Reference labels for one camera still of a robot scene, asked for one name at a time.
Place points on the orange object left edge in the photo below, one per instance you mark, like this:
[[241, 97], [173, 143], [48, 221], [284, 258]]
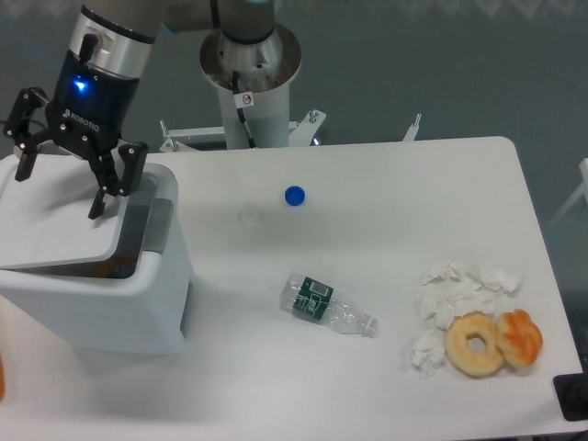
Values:
[[2, 375]]

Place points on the crushed clear plastic bottle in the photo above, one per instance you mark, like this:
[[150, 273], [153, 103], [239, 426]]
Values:
[[313, 301]]

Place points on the white trash can body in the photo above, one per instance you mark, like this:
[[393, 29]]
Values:
[[135, 301]]

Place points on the crumpled white tissue lower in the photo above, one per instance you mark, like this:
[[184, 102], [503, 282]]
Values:
[[427, 352]]

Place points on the orange glazed bread roll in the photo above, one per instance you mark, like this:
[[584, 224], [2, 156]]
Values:
[[518, 338]]

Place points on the white metal base frame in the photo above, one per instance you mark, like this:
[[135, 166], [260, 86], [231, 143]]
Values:
[[301, 133]]

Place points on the white trash can lid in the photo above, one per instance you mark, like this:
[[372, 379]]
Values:
[[44, 219]]

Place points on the black device table corner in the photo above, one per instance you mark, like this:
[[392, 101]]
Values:
[[571, 391]]

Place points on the blue bottle cap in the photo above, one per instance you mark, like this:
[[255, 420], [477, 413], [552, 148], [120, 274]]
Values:
[[294, 196]]

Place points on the crumpled white tissue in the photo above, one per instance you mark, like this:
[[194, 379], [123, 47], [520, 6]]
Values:
[[454, 290], [427, 352]]

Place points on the crumpled white tissue upper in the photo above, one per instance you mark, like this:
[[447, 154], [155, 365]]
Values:
[[454, 290]]

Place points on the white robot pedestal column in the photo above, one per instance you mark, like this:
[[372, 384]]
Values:
[[266, 92]]

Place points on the white frame right edge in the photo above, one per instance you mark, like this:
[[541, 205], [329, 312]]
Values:
[[578, 194]]

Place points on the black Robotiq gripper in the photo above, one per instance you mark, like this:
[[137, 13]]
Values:
[[85, 118]]

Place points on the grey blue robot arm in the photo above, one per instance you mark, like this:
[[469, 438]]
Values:
[[117, 36]]

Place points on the plain ring donut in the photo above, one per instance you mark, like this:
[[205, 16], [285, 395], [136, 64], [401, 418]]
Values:
[[470, 344]]

